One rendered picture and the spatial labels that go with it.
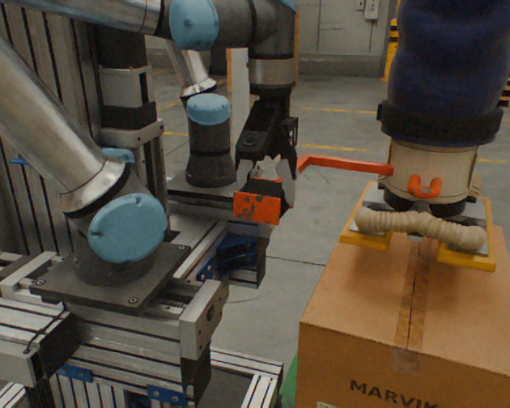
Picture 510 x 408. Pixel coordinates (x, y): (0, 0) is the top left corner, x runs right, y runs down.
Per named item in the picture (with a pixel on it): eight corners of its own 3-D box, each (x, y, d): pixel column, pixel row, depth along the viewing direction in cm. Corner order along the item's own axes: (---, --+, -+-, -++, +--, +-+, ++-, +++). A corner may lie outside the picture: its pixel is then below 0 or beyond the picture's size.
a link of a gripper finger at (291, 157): (304, 176, 78) (288, 127, 76) (302, 178, 77) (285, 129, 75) (280, 181, 81) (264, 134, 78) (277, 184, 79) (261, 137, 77)
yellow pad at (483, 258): (495, 274, 84) (501, 250, 82) (435, 262, 87) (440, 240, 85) (488, 204, 112) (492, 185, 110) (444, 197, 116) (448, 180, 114)
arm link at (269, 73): (285, 61, 69) (236, 58, 72) (284, 91, 71) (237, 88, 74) (300, 56, 75) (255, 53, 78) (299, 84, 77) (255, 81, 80)
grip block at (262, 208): (278, 226, 78) (278, 199, 76) (233, 217, 81) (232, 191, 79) (293, 207, 85) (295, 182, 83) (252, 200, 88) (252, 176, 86)
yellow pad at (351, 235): (387, 252, 91) (390, 230, 88) (337, 243, 94) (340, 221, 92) (406, 193, 119) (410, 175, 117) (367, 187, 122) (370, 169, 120)
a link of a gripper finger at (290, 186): (312, 193, 84) (297, 146, 82) (303, 206, 79) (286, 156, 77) (297, 197, 85) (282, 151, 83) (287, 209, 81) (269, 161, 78)
